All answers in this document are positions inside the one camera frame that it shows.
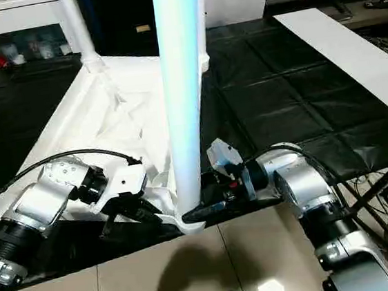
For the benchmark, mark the white plastic table top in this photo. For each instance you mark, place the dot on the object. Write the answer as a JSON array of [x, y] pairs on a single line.
[[74, 130]]

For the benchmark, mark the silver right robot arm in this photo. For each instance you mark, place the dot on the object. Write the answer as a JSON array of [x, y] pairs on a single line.
[[306, 189]]

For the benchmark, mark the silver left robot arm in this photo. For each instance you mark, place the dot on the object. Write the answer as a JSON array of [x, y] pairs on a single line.
[[37, 203]]

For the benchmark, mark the black work mat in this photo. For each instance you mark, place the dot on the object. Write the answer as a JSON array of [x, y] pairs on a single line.
[[278, 91]]

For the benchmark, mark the small yellow label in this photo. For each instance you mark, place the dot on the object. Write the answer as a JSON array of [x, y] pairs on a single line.
[[142, 28]]

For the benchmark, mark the white flat board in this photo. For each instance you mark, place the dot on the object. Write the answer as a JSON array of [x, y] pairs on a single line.
[[343, 50]]

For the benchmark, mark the white glass-door cabinet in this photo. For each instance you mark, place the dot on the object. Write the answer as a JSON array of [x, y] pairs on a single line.
[[10, 15]]

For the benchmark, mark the black remote control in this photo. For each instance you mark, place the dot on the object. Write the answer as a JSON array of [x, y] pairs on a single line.
[[378, 3]]

